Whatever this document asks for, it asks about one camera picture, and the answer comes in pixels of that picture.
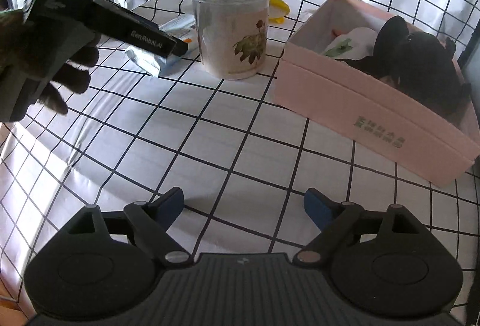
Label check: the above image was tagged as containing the black plush toy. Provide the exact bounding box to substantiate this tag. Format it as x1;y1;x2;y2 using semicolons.
345;16;471;119

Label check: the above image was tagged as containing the yellow rimmed round pad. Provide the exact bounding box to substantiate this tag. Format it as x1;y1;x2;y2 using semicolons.
268;0;290;24

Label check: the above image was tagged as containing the dark gloved left hand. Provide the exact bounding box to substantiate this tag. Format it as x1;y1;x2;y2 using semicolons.
1;9;101;123

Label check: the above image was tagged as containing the white checkered tablecloth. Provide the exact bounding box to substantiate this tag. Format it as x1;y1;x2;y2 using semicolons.
1;0;479;320

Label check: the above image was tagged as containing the pink cardboard box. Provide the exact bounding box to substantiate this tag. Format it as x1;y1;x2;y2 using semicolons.
274;0;479;187

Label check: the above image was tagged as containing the clear jar floral label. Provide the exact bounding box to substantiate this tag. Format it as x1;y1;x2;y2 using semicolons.
192;0;269;80

